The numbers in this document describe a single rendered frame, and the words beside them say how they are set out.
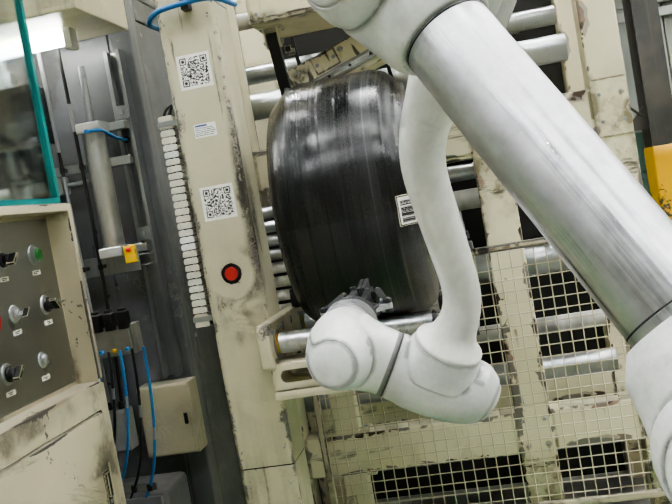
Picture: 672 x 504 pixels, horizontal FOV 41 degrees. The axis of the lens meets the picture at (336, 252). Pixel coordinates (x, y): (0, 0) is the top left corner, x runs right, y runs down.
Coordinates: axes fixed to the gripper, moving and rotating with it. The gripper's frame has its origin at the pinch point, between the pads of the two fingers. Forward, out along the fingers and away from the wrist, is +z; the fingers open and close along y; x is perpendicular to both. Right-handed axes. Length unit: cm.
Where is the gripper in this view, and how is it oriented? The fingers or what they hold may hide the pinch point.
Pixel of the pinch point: (364, 290)
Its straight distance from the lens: 166.4
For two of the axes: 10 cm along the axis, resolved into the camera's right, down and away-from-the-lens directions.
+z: 1.3, -2.2, 9.7
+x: 1.9, 9.6, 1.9
